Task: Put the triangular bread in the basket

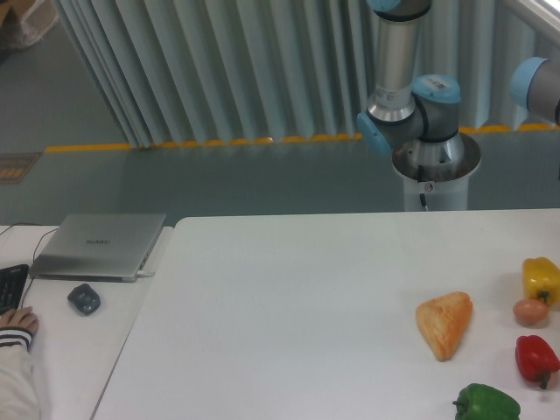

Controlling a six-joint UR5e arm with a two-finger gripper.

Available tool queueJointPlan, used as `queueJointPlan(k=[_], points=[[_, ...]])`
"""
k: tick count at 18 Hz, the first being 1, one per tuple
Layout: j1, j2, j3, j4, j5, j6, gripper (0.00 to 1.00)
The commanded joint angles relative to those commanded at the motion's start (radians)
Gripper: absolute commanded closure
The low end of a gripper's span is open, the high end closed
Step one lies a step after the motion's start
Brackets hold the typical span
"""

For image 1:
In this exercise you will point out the black keyboard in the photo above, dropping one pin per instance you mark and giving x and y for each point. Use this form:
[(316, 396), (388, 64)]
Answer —
[(12, 284)]

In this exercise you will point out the person's hand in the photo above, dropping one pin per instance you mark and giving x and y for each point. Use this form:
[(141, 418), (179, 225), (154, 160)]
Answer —
[(20, 320)]

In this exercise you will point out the forearm in white sleeve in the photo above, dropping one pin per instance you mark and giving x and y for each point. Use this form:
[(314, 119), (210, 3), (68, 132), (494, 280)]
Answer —
[(19, 399)]

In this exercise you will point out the silver closed laptop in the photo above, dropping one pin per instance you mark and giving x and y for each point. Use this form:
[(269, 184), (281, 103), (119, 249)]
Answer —
[(99, 247)]

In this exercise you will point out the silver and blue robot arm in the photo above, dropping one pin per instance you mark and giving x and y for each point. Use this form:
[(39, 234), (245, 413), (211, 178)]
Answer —
[(403, 108)]

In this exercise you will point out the cardboard box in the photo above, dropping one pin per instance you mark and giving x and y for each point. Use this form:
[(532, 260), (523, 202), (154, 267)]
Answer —
[(25, 23)]

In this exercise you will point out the green bell pepper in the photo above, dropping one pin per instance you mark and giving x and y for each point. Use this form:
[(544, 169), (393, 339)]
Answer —
[(480, 401)]

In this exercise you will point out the red bell pepper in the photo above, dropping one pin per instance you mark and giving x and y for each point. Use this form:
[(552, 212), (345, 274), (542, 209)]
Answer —
[(535, 360)]

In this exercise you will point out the yellow bell pepper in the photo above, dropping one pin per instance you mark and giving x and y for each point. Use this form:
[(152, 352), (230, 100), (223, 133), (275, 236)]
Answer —
[(540, 280)]

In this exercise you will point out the triangular orange bread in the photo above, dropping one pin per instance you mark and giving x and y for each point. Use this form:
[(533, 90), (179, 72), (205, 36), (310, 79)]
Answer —
[(443, 320)]

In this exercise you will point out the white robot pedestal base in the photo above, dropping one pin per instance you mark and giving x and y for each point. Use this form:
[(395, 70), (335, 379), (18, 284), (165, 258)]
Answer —
[(435, 176)]

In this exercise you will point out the pale green folding curtain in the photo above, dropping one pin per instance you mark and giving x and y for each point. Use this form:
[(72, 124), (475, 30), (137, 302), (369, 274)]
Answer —
[(178, 71)]

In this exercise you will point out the dark grey computer mouse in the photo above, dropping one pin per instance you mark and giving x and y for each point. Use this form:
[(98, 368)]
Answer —
[(84, 299)]

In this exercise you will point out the brown egg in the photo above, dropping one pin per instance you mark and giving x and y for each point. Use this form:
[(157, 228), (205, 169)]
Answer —
[(529, 311)]

